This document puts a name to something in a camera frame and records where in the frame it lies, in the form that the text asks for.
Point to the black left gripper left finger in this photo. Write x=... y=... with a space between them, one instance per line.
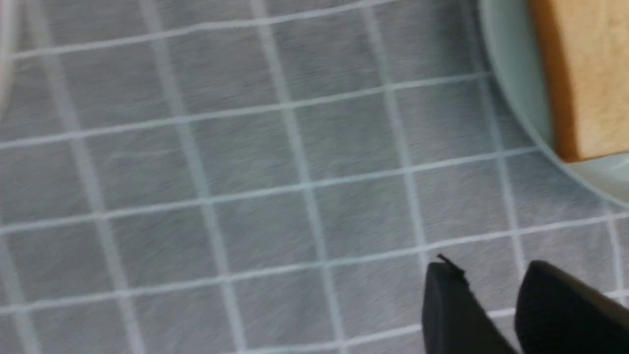
x=453 y=320

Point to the grey checkered tablecloth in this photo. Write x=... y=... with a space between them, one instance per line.
x=269 y=177

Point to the toast slice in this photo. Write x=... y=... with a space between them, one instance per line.
x=584 y=46

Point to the light green round plate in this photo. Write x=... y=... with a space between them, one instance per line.
x=511 y=48

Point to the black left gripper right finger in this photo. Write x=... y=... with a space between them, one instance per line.
x=557 y=313

